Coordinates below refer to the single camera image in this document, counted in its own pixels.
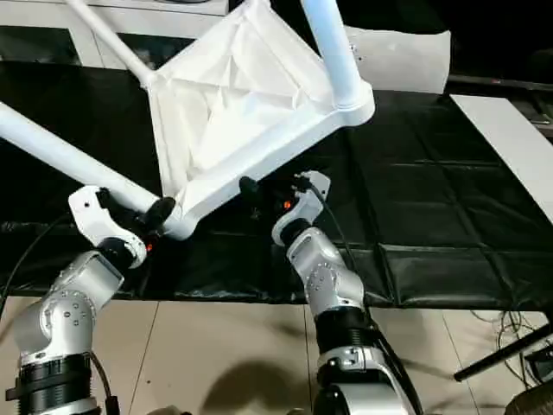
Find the dark side table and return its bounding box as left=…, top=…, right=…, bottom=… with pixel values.
left=447, top=73, right=553, bottom=131

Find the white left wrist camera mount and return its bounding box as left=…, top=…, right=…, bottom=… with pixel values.
left=67, top=184, right=148, bottom=270

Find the black router with antennas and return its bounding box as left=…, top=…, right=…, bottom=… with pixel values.
left=524, top=345, right=553, bottom=381

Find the white plastic table top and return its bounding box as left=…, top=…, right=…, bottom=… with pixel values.
left=144, top=0, right=376, bottom=241

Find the white curved plastic panel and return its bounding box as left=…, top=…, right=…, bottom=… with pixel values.
left=345, top=23, right=453, bottom=94

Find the black padded mat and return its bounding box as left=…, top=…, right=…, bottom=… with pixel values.
left=0, top=58, right=553, bottom=310

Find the white plastic table leg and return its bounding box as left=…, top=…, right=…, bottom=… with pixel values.
left=300, top=0, right=369, bottom=110
left=0, top=101, right=178, bottom=226
left=64, top=0, right=159, bottom=87

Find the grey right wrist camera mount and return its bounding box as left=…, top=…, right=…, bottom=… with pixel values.
left=271, top=170, right=333, bottom=247

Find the white glass-door cabinet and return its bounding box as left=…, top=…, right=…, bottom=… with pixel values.
left=0, top=0, right=230, bottom=70

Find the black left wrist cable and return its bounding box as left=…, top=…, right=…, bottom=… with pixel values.
left=0, top=214, right=124, bottom=415

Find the white flat board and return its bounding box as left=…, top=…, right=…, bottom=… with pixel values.
left=448, top=93, right=553, bottom=217

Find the black metal rod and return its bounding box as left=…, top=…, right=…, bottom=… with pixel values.
left=453, top=326, right=553, bottom=382

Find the grey cable coil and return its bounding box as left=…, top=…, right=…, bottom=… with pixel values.
left=487, top=309, right=553, bottom=390

